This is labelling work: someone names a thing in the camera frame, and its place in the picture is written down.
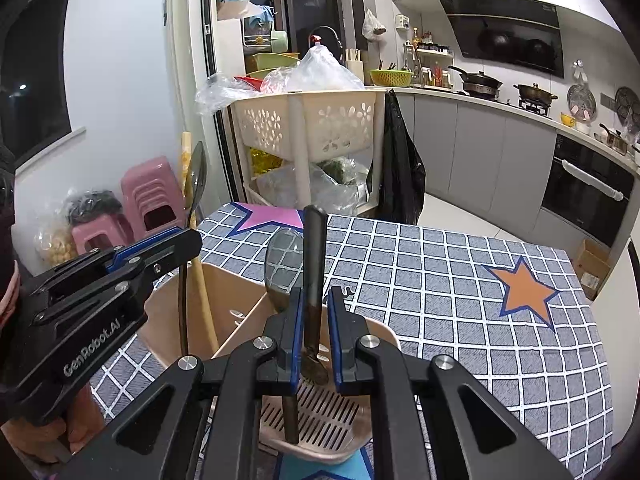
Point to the black wok on stove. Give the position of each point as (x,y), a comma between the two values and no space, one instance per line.
(478,84)

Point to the black hanging bag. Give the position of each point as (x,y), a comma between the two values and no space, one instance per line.
(403,177)

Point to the black built-in oven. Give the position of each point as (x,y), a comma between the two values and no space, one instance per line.
(587,189)

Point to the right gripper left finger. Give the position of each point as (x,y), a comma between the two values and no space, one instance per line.
(194,418)

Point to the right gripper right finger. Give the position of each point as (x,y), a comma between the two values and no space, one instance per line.
(430,418)

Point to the pink stool short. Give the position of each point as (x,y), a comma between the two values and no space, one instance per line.
(108,230)

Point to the checkered blue tablecloth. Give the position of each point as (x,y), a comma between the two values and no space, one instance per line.
(432,289)

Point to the beige utensil caddy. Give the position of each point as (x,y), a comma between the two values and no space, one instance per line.
(331,428)

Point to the black range hood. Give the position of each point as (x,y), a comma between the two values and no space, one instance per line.
(518,32)

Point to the pink stool tall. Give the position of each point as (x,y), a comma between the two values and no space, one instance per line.
(153,199)

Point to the dark spoon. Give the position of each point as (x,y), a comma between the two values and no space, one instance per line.
(283,270)
(193,188)

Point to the person left hand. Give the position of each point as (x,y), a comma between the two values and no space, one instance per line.
(82,422)

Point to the cardboard box on floor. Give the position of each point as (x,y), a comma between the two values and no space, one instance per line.
(591,267)

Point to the green colander basket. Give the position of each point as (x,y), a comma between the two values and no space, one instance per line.
(391,78)

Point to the beige basket trolley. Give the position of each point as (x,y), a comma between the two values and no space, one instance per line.
(312,126)

